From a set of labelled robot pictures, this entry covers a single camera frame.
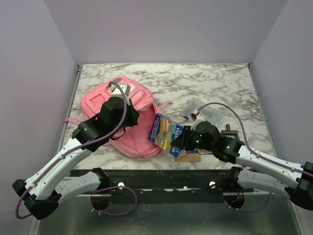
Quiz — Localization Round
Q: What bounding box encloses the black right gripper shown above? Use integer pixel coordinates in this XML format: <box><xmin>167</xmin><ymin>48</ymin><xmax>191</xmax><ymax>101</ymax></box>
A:
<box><xmin>171</xmin><ymin>125</ymin><xmax>215</xmax><ymax>152</ymax></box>

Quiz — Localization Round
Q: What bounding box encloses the blue treehouse book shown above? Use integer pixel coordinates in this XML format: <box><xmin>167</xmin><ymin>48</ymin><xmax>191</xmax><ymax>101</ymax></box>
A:
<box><xmin>148</xmin><ymin>113</ymin><xmax>183</xmax><ymax>158</ymax></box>

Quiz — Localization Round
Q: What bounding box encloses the pink student backpack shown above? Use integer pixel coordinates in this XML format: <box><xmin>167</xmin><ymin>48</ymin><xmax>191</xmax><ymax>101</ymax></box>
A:
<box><xmin>64</xmin><ymin>75</ymin><xmax>174</xmax><ymax>159</ymax></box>

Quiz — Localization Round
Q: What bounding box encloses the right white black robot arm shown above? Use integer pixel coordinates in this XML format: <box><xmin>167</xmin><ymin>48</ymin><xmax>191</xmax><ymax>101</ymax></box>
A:
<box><xmin>171</xmin><ymin>121</ymin><xmax>313</xmax><ymax>211</ymax></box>

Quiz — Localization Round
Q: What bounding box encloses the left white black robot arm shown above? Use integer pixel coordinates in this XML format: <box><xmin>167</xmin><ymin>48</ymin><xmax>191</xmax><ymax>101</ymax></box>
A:
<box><xmin>12</xmin><ymin>97</ymin><xmax>139</xmax><ymax>220</ymax></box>

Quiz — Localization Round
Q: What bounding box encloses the clear plastic bag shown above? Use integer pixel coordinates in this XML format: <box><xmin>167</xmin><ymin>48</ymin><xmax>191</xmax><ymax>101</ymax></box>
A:
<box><xmin>181</xmin><ymin>98</ymin><xmax>223</xmax><ymax>125</ymax></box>

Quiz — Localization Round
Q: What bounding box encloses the black metal clamp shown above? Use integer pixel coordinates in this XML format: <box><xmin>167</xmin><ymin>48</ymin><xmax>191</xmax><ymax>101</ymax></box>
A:
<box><xmin>221</xmin><ymin>124</ymin><xmax>240</xmax><ymax>140</ymax></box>

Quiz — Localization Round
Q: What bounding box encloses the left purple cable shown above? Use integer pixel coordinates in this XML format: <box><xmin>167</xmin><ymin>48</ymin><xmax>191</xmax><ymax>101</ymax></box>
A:
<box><xmin>15</xmin><ymin>82</ymin><xmax>137</xmax><ymax>219</ymax></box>

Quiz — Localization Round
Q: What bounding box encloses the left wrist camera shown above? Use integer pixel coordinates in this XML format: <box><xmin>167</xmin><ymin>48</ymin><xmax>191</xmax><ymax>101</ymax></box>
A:
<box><xmin>108</xmin><ymin>83</ymin><xmax>133</xmax><ymax>97</ymax></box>

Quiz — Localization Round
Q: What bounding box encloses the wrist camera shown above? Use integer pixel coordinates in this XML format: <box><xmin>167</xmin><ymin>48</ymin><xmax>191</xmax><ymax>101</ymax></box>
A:
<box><xmin>191</xmin><ymin>110</ymin><xmax>206</xmax><ymax>130</ymax></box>
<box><xmin>108</xmin><ymin>83</ymin><xmax>133</xmax><ymax>97</ymax></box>

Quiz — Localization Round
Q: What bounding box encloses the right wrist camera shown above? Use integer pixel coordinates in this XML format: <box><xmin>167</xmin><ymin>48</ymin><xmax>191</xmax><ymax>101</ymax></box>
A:
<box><xmin>191</xmin><ymin>110</ymin><xmax>206</xmax><ymax>130</ymax></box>

